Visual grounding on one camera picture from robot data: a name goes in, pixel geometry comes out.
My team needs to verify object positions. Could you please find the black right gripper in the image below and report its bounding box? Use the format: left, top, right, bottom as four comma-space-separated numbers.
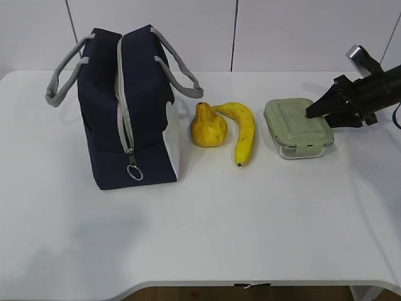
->
306, 75, 378, 128

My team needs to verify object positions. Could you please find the glass container green lid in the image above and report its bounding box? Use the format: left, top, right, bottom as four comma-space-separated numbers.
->
263, 98, 334, 159

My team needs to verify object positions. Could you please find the yellow banana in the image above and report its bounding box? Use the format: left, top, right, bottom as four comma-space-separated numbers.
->
212, 102, 256, 166

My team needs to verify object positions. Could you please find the yellow pear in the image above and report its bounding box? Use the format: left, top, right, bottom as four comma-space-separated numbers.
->
190, 102, 228, 147

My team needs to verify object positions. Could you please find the navy blue lunch bag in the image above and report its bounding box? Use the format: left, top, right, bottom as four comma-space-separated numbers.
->
45, 25, 204, 190

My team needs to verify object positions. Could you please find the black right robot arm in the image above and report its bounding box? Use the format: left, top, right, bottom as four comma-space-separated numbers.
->
306, 66, 400, 128

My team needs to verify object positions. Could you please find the white table leg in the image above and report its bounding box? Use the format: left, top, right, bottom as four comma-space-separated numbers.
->
350, 285, 383, 301

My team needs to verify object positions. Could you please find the black tape on table edge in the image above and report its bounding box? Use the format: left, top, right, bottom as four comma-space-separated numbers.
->
234, 283, 271, 289

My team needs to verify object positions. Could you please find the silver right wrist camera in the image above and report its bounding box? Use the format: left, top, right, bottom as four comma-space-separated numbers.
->
346, 45, 383, 77

